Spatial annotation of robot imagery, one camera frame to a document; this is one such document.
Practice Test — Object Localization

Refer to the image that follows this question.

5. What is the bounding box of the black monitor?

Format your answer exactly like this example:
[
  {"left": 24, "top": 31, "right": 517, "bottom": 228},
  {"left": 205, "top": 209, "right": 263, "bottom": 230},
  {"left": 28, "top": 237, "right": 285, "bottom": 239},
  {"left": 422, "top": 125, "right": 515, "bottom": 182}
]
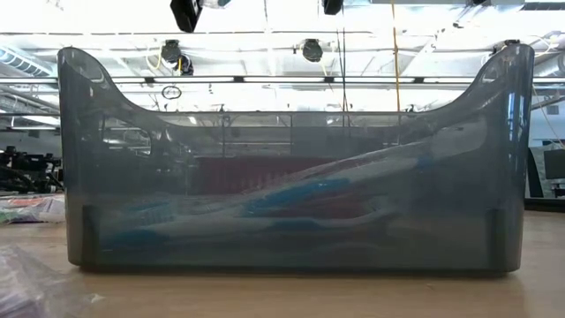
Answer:
[{"left": 543, "top": 149, "right": 565, "bottom": 198}]

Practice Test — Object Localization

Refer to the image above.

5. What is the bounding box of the black leaning panel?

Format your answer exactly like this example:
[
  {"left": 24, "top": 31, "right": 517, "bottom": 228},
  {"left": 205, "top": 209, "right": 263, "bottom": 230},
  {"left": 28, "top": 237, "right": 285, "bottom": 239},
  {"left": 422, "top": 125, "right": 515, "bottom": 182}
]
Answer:
[{"left": 526, "top": 147, "right": 543, "bottom": 199}]

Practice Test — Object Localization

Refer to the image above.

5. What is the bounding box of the long ceiling light strip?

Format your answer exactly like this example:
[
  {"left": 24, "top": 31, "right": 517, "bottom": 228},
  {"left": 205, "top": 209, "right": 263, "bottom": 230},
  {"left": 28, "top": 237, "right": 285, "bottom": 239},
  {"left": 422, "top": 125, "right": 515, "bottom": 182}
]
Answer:
[{"left": 0, "top": 75, "right": 565, "bottom": 86}]

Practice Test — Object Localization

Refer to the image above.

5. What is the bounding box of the black background equipment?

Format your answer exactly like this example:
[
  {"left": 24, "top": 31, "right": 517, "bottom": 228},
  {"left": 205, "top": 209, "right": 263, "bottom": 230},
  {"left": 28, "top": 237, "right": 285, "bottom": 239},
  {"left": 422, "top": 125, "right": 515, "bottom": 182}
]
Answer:
[{"left": 0, "top": 145, "right": 64, "bottom": 195}]

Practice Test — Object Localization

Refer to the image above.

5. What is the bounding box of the long black cable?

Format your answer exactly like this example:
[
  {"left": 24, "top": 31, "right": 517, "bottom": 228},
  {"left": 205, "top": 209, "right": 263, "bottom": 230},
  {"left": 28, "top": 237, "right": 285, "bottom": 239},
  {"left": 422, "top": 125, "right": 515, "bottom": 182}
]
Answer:
[{"left": 335, "top": 0, "right": 350, "bottom": 114}]

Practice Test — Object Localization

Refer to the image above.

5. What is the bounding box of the blue toothbrush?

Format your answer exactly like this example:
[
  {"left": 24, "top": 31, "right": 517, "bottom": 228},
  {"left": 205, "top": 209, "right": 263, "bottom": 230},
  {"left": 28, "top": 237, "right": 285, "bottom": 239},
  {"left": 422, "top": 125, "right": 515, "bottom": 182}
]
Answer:
[
  {"left": 304, "top": 118, "right": 489, "bottom": 186},
  {"left": 193, "top": 174, "right": 398, "bottom": 220},
  {"left": 125, "top": 198, "right": 248, "bottom": 229},
  {"left": 100, "top": 207, "right": 398, "bottom": 251}
]

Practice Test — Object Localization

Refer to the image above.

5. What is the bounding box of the yellow cable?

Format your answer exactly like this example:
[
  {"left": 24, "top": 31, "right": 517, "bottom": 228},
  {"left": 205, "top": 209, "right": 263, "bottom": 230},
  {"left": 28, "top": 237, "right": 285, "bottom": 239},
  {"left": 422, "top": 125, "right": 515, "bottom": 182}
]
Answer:
[{"left": 390, "top": 0, "right": 402, "bottom": 114}]

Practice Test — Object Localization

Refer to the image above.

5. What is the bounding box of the black ceiling device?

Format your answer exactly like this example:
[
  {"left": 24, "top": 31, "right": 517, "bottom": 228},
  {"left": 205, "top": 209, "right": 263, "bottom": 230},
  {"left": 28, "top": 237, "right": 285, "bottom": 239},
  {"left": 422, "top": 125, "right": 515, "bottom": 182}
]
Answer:
[
  {"left": 301, "top": 38, "right": 324, "bottom": 64},
  {"left": 160, "top": 38, "right": 195, "bottom": 77}
]

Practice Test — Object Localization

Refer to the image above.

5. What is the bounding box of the clear plastic bag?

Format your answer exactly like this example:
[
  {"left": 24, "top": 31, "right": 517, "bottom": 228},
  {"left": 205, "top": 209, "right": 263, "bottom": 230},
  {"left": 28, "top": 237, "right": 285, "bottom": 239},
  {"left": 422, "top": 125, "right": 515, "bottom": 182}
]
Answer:
[
  {"left": 6, "top": 197, "right": 49, "bottom": 209},
  {"left": 0, "top": 245, "right": 94, "bottom": 318}
]

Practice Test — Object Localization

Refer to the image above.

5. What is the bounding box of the white carded toothbrush package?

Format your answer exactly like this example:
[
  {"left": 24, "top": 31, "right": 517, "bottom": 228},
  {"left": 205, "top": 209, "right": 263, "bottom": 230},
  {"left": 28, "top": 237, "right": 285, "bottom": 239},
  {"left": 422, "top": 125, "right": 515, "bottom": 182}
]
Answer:
[{"left": 40, "top": 195, "right": 66, "bottom": 223}]

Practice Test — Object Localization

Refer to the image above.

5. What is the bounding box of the grey translucent plastic bin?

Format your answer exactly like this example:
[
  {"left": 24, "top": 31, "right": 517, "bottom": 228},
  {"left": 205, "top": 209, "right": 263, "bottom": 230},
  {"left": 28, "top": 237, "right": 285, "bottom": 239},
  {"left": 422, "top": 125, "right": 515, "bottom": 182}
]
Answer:
[{"left": 56, "top": 42, "right": 535, "bottom": 274}]

